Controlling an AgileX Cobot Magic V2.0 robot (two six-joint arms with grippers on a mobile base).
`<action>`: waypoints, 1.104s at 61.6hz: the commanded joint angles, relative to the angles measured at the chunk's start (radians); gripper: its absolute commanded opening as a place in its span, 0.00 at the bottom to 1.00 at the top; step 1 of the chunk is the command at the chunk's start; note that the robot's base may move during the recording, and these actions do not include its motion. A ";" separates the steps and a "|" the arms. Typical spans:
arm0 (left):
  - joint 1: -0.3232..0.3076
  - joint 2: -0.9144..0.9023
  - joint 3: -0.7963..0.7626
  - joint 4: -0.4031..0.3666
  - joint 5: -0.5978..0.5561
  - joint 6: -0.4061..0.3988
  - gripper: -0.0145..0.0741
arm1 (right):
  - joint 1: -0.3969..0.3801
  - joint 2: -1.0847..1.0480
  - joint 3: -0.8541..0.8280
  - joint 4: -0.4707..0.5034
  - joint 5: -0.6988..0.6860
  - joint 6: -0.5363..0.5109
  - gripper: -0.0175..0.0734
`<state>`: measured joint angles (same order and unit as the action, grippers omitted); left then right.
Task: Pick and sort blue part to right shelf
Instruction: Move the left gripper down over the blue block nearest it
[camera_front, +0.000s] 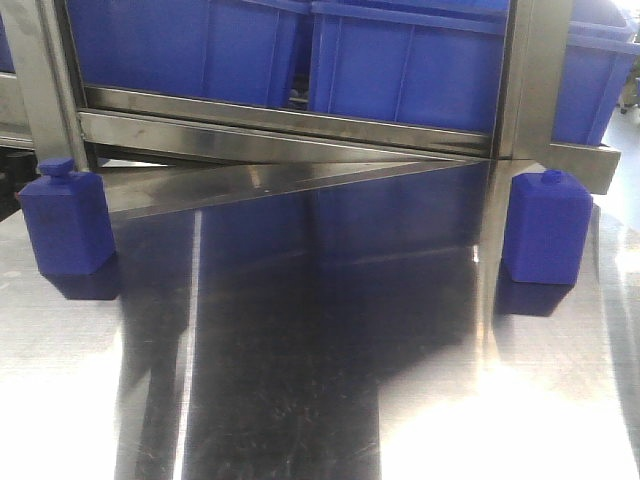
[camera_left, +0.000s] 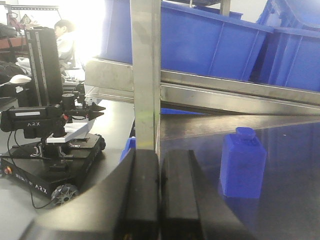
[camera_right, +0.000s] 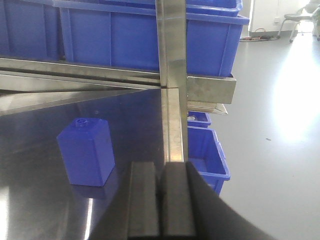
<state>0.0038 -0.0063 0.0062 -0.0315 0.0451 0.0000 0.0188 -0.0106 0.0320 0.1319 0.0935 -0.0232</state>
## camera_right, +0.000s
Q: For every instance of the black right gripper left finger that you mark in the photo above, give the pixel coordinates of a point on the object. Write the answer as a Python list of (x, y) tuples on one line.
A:
[(143, 220)]

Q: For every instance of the blue bin on shelf left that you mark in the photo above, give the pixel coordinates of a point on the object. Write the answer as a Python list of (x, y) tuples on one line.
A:
[(30, 29)]

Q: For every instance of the blue bin on shelf right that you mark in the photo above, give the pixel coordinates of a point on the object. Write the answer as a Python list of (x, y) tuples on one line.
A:
[(124, 34)]

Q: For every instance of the blue floor bin far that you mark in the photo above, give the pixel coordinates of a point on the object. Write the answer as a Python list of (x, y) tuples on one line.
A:
[(198, 119)]

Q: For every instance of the blue bin on shelf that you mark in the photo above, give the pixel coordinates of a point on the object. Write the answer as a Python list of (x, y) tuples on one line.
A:
[(30, 29), (124, 34)]

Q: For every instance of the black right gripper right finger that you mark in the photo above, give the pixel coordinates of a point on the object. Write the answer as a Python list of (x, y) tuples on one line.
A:
[(176, 213)]

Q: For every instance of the grey white stool chair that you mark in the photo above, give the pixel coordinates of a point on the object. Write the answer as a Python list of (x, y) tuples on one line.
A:
[(308, 13)]

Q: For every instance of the blue floor bin near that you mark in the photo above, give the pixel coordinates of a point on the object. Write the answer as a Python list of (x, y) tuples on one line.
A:
[(206, 153)]

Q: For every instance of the stainless steel workbench shelf frame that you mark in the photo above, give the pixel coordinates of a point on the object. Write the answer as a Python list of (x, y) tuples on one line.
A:
[(35, 81)]

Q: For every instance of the blue floor bin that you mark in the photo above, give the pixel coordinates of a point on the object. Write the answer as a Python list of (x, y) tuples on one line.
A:
[(206, 153), (198, 119)]

